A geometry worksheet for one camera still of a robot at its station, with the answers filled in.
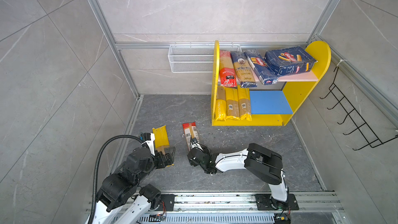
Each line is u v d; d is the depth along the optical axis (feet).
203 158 2.25
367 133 2.02
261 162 1.75
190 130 3.18
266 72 2.28
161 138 3.11
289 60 2.35
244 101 3.06
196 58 3.28
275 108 3.12
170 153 1.89
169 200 2.41
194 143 2.57
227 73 2.25
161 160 1.83
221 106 2.96
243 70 2.38
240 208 2.40
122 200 1.35
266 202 2.45
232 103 3.04
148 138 1.89
